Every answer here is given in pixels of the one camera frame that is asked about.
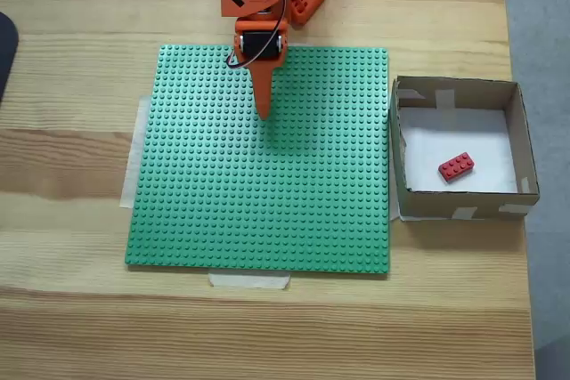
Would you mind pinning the red lego block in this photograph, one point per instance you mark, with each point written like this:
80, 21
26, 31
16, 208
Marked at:
456, 167

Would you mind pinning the green lego baseplate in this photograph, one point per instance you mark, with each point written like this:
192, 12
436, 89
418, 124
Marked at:
267, 193

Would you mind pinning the brown cardboard box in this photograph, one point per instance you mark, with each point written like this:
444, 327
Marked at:
427, 206

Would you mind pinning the wide masking tape strip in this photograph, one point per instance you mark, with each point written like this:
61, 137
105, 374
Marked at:
133, 166

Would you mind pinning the white paper sheet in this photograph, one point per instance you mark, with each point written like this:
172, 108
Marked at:
467, 139

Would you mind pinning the black flat pad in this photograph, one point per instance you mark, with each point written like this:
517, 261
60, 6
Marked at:
6, 50

